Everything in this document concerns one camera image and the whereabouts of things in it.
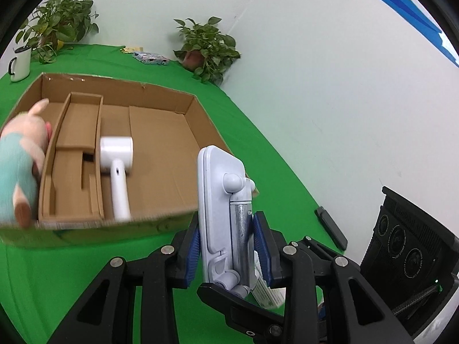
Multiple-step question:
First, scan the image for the white folding phone stand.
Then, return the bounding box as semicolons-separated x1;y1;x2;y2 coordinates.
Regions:
197;145;256;298

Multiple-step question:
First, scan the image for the green plant in brown pot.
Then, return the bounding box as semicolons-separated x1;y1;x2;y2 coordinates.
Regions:
173;16;242;85

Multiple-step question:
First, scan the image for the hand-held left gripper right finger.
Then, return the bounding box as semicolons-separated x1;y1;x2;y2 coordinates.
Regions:
253;211;415;344

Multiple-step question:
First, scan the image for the pink plush pig toy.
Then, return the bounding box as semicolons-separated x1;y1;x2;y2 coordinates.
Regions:
0;97;53;228

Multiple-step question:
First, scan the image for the colourful patterned packet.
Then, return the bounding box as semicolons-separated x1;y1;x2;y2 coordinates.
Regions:
132;50;169;66

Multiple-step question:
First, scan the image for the white enamel mug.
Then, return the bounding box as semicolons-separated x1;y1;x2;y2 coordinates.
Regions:
7;46;32;83

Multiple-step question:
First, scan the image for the black three-lens device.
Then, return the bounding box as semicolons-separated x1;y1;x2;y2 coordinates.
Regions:
359;186;459;339

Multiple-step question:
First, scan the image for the large cardboard box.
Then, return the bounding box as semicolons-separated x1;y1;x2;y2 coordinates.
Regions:
0;72;261;248

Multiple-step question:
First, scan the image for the bushy potted green plant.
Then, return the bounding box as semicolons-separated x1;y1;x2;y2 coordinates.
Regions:
15;0;100;65

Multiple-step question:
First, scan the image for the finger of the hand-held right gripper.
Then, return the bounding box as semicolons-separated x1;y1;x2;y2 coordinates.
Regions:
197;282;286;344

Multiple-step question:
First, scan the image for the flat black bar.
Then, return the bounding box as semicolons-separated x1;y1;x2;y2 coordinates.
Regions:
314;206;348;250

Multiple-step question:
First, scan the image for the white and green carton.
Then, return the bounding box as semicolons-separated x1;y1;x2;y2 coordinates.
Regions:
250;251;286;309

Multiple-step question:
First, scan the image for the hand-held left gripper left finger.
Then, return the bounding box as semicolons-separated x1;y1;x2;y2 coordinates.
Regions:
46;213;200;344

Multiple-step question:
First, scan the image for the white handheld lint remover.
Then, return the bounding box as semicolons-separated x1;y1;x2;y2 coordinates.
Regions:
99;135;134;222

